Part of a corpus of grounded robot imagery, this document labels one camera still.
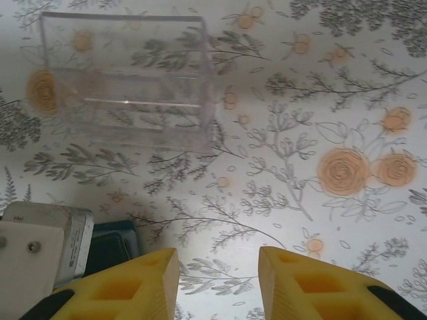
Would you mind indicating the teal card holder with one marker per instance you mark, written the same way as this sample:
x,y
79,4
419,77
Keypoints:
x,y
110,246

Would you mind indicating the floral table covering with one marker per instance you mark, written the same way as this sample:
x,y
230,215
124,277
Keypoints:
x,y
267,200

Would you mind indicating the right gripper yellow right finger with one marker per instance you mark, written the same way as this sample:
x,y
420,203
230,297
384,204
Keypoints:
x,y
317,293

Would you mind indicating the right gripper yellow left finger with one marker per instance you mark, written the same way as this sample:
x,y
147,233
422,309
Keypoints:
x,y
133,293

